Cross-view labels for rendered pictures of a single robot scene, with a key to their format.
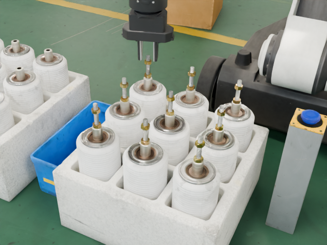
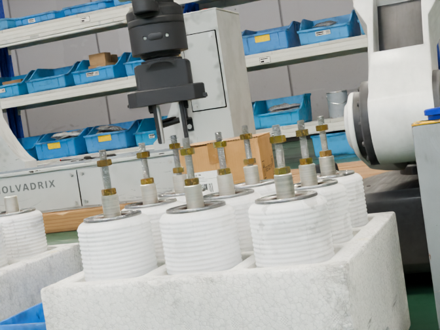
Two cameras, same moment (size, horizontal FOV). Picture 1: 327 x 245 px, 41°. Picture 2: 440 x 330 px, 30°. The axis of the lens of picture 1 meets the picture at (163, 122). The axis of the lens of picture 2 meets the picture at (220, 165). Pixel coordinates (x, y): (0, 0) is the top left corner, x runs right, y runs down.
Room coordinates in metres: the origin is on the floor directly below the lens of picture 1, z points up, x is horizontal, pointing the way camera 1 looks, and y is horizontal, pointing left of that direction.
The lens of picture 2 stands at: (-0.32, 0.08, 0.35)
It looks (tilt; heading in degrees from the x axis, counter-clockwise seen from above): 3 degrees down; 356
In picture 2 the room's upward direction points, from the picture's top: 8 degrees counter-clockwise
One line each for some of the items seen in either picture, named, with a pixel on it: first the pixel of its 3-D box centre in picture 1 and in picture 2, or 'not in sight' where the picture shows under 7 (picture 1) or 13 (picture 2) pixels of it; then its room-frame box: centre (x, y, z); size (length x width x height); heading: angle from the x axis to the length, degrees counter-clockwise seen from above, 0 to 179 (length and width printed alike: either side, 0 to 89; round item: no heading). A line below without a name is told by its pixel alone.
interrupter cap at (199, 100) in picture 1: (190, 99); (253, 184); (0.92, -0.06, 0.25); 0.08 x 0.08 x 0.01
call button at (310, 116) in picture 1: (310, 118); (439, 114); (0.76, -0.31, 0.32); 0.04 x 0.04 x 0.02
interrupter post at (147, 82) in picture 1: (148, 83); (181, 184); (0.97, 0.04, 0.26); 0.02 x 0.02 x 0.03
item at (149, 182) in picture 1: (145, 184); (206, 279); (0.70, 0.04, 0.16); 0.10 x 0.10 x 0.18
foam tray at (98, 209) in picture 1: (167, 175); (244, 309); (0.81, -0.01, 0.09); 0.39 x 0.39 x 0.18; 65
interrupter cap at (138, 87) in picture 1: (147, 87); (182, 193); (0.97, 0.04, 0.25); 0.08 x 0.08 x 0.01
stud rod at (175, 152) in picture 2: (148, 69); (177, 158); (0.97, 0.04, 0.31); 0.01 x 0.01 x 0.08
